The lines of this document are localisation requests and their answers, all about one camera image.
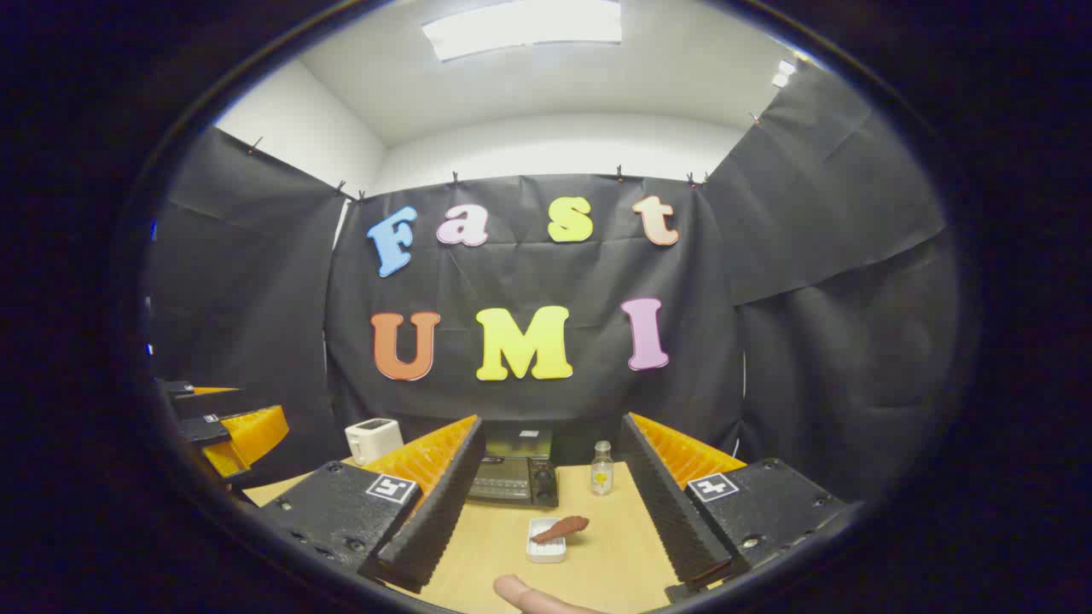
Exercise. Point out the black electric oven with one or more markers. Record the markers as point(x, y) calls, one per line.
point(512, 486)

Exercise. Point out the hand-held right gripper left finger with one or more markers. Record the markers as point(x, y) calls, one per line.
point(435, 520)

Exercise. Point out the black backdrop cloth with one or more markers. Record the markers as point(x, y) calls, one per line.
point(512, 273)

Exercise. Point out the large ceiling light panel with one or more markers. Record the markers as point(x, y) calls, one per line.
point(520, 30)

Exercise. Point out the small white rectangular dish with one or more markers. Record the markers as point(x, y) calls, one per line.
point(546, 553)

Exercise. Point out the white toaster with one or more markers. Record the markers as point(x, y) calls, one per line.
point(374, 443)

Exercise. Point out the brown meat piece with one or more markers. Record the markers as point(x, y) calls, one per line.
point(559, 529)

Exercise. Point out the small ceiling light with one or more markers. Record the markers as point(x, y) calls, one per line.
point(783, 72)

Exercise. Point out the clear glass bottle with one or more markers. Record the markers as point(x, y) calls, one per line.
point(601, 473)

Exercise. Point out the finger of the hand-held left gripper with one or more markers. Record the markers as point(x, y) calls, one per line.
point(183, 390)
point(205, 429)

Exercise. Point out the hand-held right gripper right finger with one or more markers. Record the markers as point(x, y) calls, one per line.
point(674, 520)

